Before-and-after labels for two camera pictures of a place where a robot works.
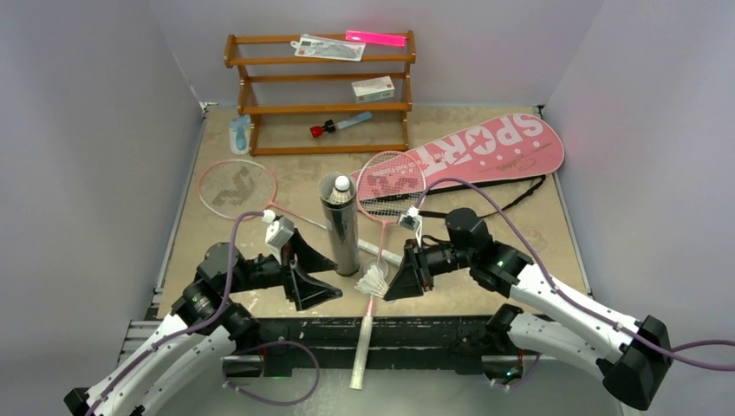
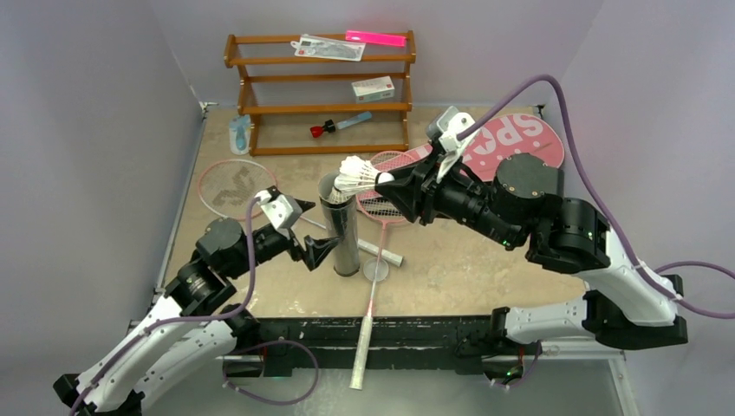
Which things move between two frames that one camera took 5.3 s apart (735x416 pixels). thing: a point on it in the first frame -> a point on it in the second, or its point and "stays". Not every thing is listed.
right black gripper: [415, 266] -> [428, 191]
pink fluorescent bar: [374, 38] stays
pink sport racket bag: [514, 146] stays
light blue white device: [240, 134] stays
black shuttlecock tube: [339, 192] stays
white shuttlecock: [373, 282] -> [354, 175]
